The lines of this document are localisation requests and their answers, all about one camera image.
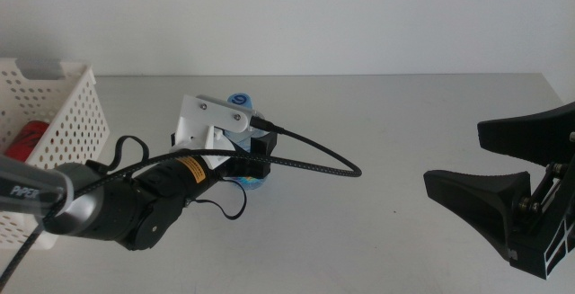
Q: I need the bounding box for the red soda can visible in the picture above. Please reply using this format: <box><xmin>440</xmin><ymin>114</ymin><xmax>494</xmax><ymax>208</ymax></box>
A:
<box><xmin>4</xmin><ymin>120</ymin><xmax>51</xmax><ymax>163</ymax></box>

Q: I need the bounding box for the white perforated plastic basket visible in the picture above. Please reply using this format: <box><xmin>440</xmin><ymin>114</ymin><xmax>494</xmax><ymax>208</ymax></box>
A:
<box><xmin>0</xmin><ymin>57</ymin><xmax>111</xmax><ymax>252</ymax></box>

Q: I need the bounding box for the black braided left camera cable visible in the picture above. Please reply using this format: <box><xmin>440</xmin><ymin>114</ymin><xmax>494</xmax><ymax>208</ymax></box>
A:
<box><xmin>0</xmin><ymin>115</ymin><xmax>364</xmax><ymax>292</ymax></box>

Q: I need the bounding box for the clear water bottle blue cap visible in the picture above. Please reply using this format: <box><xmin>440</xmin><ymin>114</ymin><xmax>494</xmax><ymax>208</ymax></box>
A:
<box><xmin>222</xmin><ymin>92</ymin><xmax>272</xmax><ymax>192</ymax></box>

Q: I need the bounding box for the thin black left gripper wire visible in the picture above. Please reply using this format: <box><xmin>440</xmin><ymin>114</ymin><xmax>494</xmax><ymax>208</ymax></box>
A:
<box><xmin>107</xmin><ymin>134</ymin><xmax>249</xmax><ymax>222</ymax></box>

